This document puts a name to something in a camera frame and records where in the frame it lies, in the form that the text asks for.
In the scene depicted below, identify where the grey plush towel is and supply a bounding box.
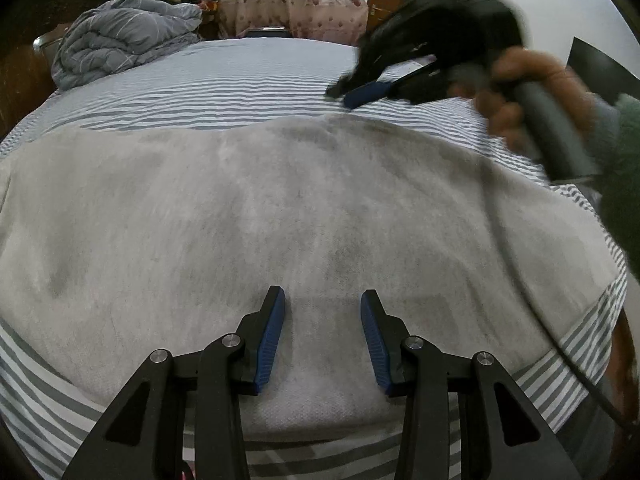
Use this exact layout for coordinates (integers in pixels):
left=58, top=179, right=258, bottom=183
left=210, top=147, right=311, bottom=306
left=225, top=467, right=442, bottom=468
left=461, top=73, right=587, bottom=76
left=0, top=115, right=619, bottom=442

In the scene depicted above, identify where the person's right hand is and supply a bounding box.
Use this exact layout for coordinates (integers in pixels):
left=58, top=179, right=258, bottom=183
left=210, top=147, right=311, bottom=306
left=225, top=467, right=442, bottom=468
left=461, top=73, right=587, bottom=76
left=475, top=47, right=609, bottom=161

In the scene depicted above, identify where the black box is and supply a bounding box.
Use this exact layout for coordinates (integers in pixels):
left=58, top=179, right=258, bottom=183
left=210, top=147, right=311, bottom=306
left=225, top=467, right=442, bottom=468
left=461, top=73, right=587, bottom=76
left=239, top=26, right=292, bottom=41

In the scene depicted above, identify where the black flat television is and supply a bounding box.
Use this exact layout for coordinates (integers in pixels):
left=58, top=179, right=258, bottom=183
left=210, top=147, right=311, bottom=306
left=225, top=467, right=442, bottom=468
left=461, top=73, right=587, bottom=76
left=567, top=36, right=640, bottom=107

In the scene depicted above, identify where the person's right forearm green sleeve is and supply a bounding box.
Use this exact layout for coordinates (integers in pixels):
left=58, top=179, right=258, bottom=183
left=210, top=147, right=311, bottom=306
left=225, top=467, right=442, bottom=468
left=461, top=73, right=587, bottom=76
left=590, top=92, right=640, bottom=281

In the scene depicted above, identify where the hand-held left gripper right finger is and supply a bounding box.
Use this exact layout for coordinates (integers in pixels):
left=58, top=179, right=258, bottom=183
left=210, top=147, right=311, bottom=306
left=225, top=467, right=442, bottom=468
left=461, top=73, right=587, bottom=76
left=360, top=289, right=583, bottom=480

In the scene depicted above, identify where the bed with striped sheet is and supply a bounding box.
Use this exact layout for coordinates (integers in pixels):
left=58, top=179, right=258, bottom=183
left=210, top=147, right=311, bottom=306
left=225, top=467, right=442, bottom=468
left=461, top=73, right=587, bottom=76
left=0, top=37, right=631, bottom=480

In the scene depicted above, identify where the cluttered small table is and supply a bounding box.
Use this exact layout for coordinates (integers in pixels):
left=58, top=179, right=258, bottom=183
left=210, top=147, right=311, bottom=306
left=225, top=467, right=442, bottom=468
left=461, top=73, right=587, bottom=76
left=199, top=0, right=223, bottom=41

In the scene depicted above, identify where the dark carved wooden headboard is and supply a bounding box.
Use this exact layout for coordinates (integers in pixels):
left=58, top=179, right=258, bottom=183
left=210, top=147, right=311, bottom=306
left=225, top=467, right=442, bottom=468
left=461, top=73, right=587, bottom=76
left=0, top=0, right=81, bottom=137

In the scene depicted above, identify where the folded grey checked duvet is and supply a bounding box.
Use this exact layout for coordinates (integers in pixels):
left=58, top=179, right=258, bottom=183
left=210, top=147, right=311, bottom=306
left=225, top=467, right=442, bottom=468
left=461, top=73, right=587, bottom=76
left=51, top=0, right=203, bottom=92

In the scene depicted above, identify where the black cable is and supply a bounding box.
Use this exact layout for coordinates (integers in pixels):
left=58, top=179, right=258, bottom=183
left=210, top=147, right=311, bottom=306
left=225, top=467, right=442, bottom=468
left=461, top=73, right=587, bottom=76
left=492, top=155, right=640, bottom=433

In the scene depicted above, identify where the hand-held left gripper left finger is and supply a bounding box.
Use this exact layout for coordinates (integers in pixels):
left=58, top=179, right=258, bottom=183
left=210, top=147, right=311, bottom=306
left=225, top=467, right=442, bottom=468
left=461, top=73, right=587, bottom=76
left=60, top=285, right=287, bottom=480

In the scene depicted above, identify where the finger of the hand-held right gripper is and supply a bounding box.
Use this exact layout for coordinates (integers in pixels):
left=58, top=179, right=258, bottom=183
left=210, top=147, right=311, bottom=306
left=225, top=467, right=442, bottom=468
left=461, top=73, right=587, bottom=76
left=342, top=66, right=437, bottom=110
left=325, top=57, right=396, bottom=100

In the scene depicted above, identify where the person's grey-blue clothing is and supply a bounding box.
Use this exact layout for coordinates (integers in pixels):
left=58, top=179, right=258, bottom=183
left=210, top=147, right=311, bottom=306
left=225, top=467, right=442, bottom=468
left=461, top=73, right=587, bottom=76
left=562, top=375, right=640, bottom=480

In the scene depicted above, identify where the sheer patterned pink curtain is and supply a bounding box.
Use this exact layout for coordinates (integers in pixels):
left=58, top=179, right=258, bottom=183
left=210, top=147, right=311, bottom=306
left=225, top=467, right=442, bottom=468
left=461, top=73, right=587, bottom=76
left=200, top=0, right=368, bottom=41

